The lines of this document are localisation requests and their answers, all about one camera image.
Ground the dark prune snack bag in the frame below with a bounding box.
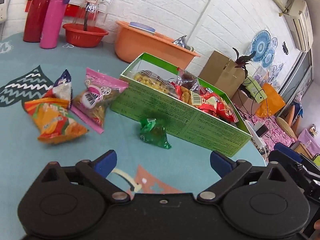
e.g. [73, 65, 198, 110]
[174, 68, 200, 94]

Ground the blue lid in basin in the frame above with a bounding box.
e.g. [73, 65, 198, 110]
[129, 22, 156, 35]

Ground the dark red thermos jug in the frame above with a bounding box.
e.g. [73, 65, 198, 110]
[23, 0, 50, 43]

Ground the clear yellow snack in box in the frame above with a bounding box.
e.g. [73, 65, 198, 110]
[133, 70, 176, 95]

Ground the green cardboard snack box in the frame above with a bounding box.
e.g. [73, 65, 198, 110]
[111, 53, 252, 157]

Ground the brown cardboard box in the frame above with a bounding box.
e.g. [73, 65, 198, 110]
[199, 51, 245, 99]

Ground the small green candy packet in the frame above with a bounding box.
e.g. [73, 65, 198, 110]
[140, 118, 171, 150]

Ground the steel bowl in basin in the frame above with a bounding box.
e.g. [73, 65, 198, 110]
[172, 35, 194, 51]

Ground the red plastic basket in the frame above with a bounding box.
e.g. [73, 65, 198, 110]
[62, 23, 108, 48]

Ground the small blue white snack packet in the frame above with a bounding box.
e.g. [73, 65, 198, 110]
[43, 69, 73, 107]

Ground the orange plastic basin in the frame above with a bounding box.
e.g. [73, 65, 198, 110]
[114, 21, 200, 69]

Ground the orange plastic bag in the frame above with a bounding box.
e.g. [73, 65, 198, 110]
[255, 83, 286, 118]

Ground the clear glass pitcher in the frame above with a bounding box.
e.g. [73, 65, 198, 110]
[73, 0, 110, 31]

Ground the green small carton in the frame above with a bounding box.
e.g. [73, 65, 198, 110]
[243, 76, 267, 103]

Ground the long red chip bag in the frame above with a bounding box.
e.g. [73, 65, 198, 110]
[175, 85, 239, 123]

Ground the pink clear snack bag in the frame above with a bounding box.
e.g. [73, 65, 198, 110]
[71, 68, 129, 134]

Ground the white wall air conditioner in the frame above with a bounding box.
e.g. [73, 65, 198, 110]
[280, 0, 313, 53]

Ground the pink thermos bottle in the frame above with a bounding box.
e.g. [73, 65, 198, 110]
[40, 0, 70, 49]

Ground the white power strip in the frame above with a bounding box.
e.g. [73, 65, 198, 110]
[244, 120, 268, 156]

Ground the dark red potted plant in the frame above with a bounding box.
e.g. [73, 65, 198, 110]
[232, 48, 256, 79]

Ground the orange dried fruit bag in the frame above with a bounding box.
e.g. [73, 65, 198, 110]
[24, 98, 88, 144]

